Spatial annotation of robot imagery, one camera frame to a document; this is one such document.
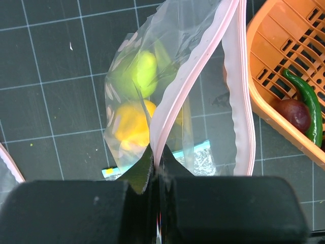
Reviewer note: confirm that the black grid mat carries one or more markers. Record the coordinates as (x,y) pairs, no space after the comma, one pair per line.
(54,57)

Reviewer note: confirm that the green chili pepper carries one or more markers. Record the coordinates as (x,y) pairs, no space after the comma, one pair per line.
(309,98)

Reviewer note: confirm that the spare pink zip bag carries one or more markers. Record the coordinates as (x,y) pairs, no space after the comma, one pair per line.
(10,175)

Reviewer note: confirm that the orange plastic basket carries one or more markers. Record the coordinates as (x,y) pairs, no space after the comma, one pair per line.
(278,55)

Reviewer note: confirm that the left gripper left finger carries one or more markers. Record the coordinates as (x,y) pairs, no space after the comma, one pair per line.
(79,211)

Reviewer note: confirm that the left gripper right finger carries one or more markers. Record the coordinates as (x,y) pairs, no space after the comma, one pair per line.
(226,209)

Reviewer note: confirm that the green apple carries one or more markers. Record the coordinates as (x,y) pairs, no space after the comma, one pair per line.
(135,72)

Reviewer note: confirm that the yellow bell pepper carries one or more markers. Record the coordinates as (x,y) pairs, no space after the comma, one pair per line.
(130,125)

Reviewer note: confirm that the pink zip top bag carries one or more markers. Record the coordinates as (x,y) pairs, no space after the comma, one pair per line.
(186,39)

